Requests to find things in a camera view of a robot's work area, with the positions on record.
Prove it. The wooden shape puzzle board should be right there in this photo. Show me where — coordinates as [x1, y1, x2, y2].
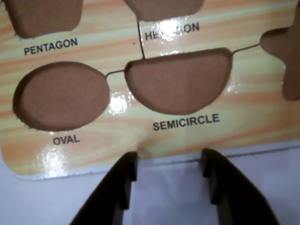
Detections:
[0, 0, 300, 181]

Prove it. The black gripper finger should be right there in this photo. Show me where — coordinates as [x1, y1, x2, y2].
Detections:
[72, 151, 138, 225]
[202, 148, 279, 225]

